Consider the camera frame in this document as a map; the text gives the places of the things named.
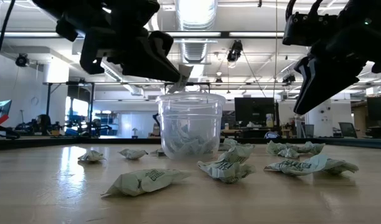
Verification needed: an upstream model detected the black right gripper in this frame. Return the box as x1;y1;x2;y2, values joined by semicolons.
293;12;381;116

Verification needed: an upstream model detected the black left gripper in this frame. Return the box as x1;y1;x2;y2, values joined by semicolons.
55;0;182;83

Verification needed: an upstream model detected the white round column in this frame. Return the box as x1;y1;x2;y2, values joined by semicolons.
304;99;333;138

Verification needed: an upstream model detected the dark mesh waste bin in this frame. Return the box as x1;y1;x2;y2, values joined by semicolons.
303;124;316;138

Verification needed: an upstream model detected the black office chair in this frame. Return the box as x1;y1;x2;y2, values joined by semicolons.
338;121;359;139

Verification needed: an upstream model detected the black computer monitor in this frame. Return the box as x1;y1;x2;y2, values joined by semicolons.
234;97;280;127
366;96;381;123

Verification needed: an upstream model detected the white bowl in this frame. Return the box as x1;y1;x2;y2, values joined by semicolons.
155;91;227;161

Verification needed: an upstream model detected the black overhead rig beam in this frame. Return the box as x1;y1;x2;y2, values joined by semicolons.
0;30;309;40

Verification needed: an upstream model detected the dark office desk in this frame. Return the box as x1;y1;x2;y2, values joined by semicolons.
221;127;303;140

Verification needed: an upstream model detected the blue storage bin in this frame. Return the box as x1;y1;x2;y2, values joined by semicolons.
65;126;81;137

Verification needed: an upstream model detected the person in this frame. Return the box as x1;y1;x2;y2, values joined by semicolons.
36;114;52;135

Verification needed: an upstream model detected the tilted grey screen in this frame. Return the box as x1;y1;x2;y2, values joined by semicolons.
0;99;12;124

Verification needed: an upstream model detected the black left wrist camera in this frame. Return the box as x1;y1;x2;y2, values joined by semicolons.
111;0;162;34

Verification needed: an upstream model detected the silver ceiling ventilation duct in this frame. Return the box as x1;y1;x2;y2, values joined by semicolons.
174;0;219;65

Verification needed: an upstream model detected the black right camera cable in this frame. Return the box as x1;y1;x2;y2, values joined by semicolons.
285;0;325;16

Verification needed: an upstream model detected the black overhead camera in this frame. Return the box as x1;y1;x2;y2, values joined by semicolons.
226;39;244;63

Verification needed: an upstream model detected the black metal table frame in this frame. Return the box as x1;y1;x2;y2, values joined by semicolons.
0;136;381;152

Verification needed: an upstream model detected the black hanging cable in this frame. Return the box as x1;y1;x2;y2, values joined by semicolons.
0;0;16;77

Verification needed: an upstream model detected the black curved cable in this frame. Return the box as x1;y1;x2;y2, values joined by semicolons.
0;123;22;140

